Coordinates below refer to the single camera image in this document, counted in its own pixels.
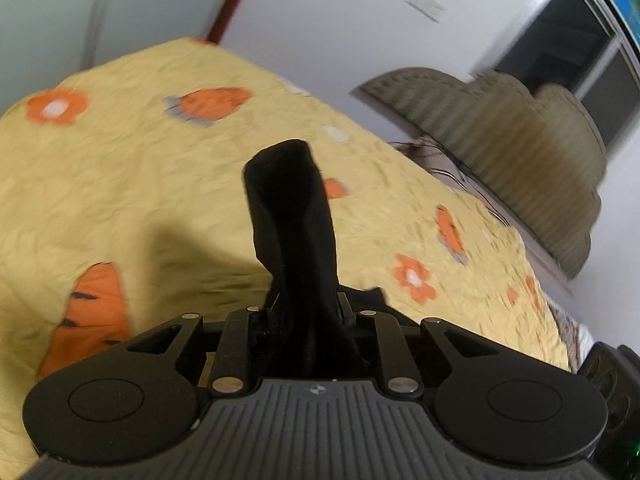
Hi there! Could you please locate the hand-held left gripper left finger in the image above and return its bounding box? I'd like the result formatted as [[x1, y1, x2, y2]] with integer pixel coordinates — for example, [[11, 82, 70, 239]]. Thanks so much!
[[122, 306, 267, 398]]

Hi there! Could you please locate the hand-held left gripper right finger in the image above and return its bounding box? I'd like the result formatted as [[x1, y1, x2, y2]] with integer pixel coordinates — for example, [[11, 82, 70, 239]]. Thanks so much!
[[337, 292, 482, 401]]

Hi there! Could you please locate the black sock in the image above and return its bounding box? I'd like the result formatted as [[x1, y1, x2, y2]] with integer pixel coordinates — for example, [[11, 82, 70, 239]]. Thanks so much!
[[243, 139, 390, 382]]

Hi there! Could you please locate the yellow carrot print bedsheet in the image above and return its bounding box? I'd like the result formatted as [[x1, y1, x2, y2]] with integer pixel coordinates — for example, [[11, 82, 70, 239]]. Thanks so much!
[[0, 36, 577, 461]]

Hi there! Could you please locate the olive padded headboard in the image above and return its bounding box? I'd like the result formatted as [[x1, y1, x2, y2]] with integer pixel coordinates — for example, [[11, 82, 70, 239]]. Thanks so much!
[[350, 66, 609, 281]]

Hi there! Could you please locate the dark window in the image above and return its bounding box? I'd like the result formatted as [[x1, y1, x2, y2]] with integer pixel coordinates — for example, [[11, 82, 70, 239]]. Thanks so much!
[[469, 0, 640, 161]]

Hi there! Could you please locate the brown wooden door frame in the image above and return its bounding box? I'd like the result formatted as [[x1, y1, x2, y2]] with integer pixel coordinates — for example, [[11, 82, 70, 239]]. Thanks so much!
[[202, 0, 267, 47]]

